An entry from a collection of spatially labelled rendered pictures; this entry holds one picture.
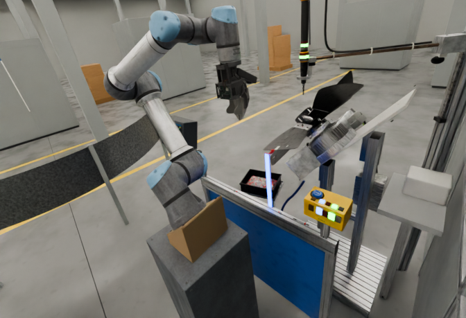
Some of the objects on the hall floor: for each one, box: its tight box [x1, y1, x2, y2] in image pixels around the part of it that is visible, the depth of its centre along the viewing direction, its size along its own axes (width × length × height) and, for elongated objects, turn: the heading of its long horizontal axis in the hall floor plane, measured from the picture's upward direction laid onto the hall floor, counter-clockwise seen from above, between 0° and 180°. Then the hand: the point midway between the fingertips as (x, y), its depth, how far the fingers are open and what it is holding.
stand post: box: [317, 159, 334, 229], centre depth 161 cm, size 4×9×91 cm, turn 151°
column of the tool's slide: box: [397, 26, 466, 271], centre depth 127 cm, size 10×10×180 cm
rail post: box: [319, 252, 338, 318], centre depth 119 cm, size 4×4×78 cm
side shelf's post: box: [379, 222, 411, 299], centre depth 133 cm, size 4×4×83 cm
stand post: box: [346, 131, 383, 274], centre depth 141 cm, size 4×9×115 cm, turn 151°
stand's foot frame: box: [307, 220, 388, 318], centre depth 174 cm, size 62×46×8 cm
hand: (240, 116), depth 84 cm, fingers closed
